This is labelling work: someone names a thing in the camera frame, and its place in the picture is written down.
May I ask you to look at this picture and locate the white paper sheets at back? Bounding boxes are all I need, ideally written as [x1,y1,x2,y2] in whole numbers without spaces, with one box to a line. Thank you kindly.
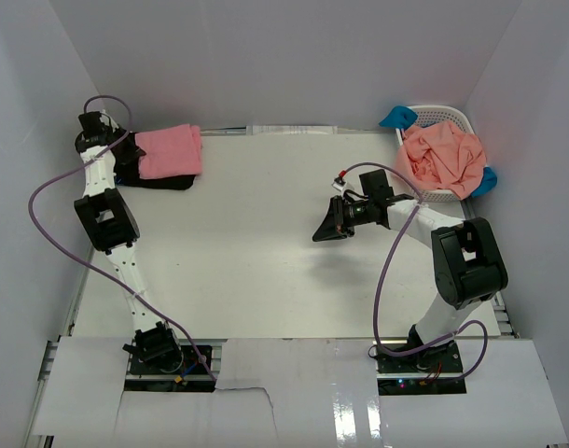
[204,123,341,137]

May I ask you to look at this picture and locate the pink t shirt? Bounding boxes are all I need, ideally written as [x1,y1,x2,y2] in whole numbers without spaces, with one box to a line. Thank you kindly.
[135,124,202,180]

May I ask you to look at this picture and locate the black t shirt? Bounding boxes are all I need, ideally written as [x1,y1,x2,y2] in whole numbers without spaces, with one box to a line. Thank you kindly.
[114,131,198,191]

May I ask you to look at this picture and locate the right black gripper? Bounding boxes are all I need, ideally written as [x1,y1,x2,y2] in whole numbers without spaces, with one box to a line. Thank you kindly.
[312,195,374,242]

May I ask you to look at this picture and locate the blue t shirt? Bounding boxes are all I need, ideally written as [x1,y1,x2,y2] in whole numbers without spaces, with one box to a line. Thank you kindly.
[379,105,498,198]

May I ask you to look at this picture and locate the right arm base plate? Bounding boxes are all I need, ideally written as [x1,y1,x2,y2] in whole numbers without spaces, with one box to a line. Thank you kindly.
[368,342,467,397]

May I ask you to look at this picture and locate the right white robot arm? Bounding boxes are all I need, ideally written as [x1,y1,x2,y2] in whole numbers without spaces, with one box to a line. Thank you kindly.
[312,164,508,372]

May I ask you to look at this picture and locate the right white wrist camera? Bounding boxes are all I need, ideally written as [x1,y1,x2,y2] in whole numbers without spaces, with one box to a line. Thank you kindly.
[332,175,354,196]

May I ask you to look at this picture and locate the salmon orange t shirt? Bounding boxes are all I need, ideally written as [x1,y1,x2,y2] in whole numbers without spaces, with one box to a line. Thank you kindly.
[395,120,487,200]

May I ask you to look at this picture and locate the white perforated laundry basket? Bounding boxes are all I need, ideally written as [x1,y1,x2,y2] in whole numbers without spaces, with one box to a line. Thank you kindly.
[408,105,474,203]

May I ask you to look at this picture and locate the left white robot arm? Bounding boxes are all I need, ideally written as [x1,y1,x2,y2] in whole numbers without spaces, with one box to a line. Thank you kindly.
[74,111,184,373]

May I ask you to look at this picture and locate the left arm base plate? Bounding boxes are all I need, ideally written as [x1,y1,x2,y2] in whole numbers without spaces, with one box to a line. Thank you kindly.
[122,329,215,393]

